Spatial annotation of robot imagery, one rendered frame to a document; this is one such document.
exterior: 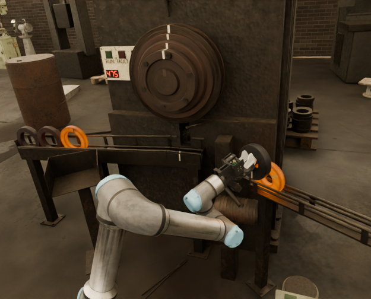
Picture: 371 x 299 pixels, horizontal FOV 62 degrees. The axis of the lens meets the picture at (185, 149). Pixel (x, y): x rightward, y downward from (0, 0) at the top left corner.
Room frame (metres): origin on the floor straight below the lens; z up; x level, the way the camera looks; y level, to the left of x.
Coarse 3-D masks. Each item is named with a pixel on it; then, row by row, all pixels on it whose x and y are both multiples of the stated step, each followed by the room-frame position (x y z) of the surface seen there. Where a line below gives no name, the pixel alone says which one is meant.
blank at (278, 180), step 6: (276, 168) 1.14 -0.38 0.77; (270, 174) 1.15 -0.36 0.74; (276, 174) 1.12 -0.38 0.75; (282, 174) 1.12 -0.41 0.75; (258, 180) 1.20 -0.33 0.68; (264, 180) 1.19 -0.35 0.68; (276, 180) 1.12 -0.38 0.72; (282, 180) 1.11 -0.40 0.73; (270, 186) 1.14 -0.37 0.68; (276, 186) 1.12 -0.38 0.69; (282, 186) 1.11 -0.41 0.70
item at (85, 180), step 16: (48, 160) 1.49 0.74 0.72; (64, 160) 1.54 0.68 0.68; (80, 160) 1.56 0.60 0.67; (96, 160) 1.58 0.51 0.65; (48, 176) 1.39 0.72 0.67; (64, 176) 1.52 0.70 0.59; (80, 176) 1.50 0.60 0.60; (96, 176) 1.47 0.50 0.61; (64, 192) 1.36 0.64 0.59; (80, 192) 1.43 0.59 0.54; (96, 224) 1.44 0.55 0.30; (96, 240) 1.43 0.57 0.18
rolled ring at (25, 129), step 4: (20, 128) 1.91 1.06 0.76; (24, 128) 1.89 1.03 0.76; (28, 128) 1.89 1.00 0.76; (32, 128) 1.90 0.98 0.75; (20, 132) 1.91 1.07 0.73; (28, 132) 1.88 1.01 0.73; (32, 132) 1.87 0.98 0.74; (36, 132) 1.89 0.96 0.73; (20, 136) 1.92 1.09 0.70; (36, 136) 1.87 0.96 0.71; (20, 140) 1.92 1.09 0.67; (24, 140) 1.94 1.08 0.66; (36, 140) 1.87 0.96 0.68; (20, 144) 1.92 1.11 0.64; (24, 144) 1.92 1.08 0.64; (28, 144) 1.94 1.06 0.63; (36, 144) 1.87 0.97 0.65; (36, 148) 1.87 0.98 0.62; (40, 148) 1.89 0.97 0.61
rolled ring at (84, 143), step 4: (64, 128) 1.78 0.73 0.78; (68, 128) 1.77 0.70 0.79; (72, 128) 1.76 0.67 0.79; (76, 128) 1.76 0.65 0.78; (64, 132) 1.78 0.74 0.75; (72, 132) 1.76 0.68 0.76; (76, 132) 1.75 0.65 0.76; (80, 132) 1.74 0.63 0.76; (64, 136) 1.79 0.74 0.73; (80, 136) 1.74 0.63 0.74; (84, 136) 1.75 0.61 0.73; (64, 140) 1.79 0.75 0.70; (68, 140) 1.81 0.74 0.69; (80, 140) 1.74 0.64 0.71; (84, 140) 1.73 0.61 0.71; (64, 144) 1.79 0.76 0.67; (68, 144) 1.79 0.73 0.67; (84, 144) 1.73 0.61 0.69
